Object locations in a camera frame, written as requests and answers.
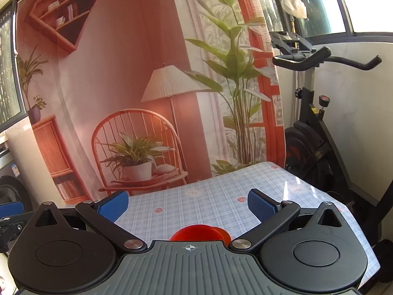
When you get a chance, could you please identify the large red bowl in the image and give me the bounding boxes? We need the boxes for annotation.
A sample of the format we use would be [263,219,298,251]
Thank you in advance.
[170,224,232,246]

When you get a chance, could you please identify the grey washing machine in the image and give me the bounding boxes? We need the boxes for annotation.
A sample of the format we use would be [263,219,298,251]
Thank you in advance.
[0,143,33,212]

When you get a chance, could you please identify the blue plaid tablecloth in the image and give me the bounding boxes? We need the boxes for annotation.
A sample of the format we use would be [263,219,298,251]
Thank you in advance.
[116,162,380,285]

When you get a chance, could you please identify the black exercise bike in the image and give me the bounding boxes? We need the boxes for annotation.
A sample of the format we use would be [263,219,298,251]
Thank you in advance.
[268,30,393,284]

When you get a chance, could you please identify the dark framed window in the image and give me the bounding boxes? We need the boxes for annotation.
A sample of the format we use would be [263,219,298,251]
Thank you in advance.
[0,0,27,132]

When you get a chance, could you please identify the printed room backdrop cloth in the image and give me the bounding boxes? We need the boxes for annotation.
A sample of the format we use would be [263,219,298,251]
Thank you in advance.
[15,0,286,205]

